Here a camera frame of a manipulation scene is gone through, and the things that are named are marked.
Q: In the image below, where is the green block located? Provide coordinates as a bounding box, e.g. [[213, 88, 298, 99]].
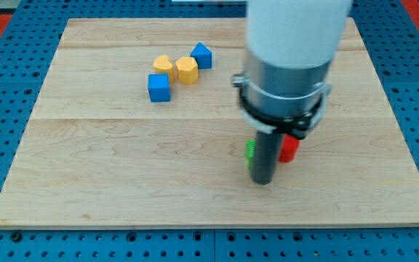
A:
[[244, 140, 256, 170]]

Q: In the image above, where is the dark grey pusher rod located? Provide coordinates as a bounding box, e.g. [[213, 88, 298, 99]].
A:
[[250, 131, 284, 185]]

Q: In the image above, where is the yellow heart block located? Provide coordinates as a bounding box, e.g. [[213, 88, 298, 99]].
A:
[[153, 55, 175, 83]]

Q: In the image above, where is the red block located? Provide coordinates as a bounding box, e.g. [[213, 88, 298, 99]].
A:
[[279, 135, 300, 163]]

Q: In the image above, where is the yellow hexagon block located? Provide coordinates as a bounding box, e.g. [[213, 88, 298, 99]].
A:
[[175, 57, 198, 84]]

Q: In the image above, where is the blue cube block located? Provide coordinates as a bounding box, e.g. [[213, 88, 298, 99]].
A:
[[148, 74, 170, 103]]

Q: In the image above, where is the blue triangle block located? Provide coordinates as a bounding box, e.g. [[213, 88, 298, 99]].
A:
[[191, 42, 212, 69]]

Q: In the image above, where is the wooden board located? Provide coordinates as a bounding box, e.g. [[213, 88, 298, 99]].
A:
[[0, 18, 419, 230]]

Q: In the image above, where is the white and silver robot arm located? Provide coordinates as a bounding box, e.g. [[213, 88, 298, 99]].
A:
[[233, 0, 352, 140]]

